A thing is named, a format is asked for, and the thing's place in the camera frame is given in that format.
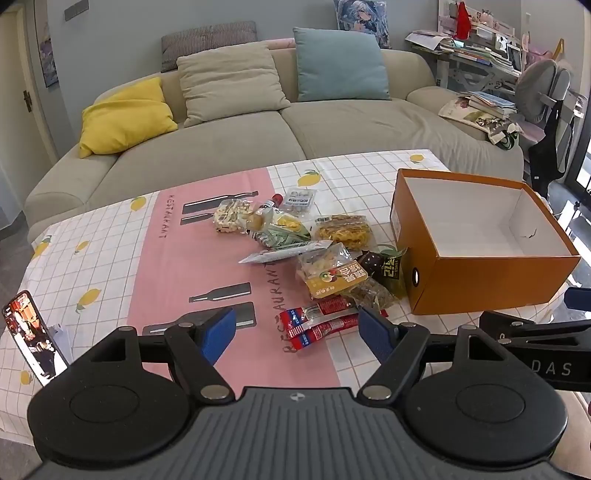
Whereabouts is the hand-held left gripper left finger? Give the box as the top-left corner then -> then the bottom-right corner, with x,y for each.
85,307 -> 237,401

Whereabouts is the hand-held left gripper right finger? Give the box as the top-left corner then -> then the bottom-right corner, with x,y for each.
356,305 -> 509,401

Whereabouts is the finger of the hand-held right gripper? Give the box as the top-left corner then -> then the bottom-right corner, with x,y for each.
479,311 -> 591,355
564,286 -> 591,313

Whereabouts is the brown nut snack packet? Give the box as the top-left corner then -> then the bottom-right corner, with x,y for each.
346,277 -> 394,311

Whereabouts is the red sausage packet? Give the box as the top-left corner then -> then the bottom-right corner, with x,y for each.
288,315 -> 362,354
279,298 -> 356,332

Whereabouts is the dark green snack packet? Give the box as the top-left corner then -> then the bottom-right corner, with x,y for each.
358,247 -> 408,296

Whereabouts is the orange cardboard box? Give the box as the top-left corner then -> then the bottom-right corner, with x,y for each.
392,168 -> 581,315

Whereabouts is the orange dried fruit packet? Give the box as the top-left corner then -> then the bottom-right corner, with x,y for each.
295,242 -> 370,299

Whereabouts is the white long snack packet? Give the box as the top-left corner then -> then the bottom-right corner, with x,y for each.
239,242 -> 333,265

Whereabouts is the yellow noodle snack packet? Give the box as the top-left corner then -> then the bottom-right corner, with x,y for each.
314,214 -> 375,252

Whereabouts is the clear popcorn packet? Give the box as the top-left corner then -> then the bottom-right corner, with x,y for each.
213,198 -> 259,236

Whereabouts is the clear packet blue label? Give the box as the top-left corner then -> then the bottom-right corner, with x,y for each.
283,188 -> 317,216

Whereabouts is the black jacket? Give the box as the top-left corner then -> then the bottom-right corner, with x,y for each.
529,99 -> 578,199

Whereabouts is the white green tote bag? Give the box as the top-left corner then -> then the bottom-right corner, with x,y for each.
489,121 -> 525,151

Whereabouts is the smartphone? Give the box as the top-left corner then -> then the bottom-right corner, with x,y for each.
1,290 -> 69,387

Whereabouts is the grey desk chair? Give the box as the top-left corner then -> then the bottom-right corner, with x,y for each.
515,60 -> 585,153

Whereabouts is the pile of magazines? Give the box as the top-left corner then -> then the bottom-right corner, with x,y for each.
438,91 -> 518,127

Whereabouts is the beige sofa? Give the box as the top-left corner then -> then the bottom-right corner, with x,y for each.
24,39 -> 525,232

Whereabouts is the yellow pillow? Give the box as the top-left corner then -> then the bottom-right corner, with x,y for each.
78,76 -> 178,159

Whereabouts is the beige pillow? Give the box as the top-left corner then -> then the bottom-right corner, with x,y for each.
176,43 -> 291,128

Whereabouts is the white desk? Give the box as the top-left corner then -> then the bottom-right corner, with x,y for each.
434,51 -> 522,100

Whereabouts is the cluttered desk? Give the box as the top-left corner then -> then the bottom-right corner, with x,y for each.
406,30 -> 522,77

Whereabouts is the light blue pillow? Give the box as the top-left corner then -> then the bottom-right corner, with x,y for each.
293,27 -> 392,102

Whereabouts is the grey striped pillow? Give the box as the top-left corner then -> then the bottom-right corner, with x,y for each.
161,20 -> 257,73

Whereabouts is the white desk shelf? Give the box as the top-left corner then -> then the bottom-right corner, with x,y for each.
438,0 -> 515,38

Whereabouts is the red cloth item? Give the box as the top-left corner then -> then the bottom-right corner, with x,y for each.
455,1 -> 472,40

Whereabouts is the anime print pillow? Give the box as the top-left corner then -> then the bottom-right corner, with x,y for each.
333,0 -> 392,49

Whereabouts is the wall poster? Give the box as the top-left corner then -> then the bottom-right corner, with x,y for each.
39,21 -> 60,88

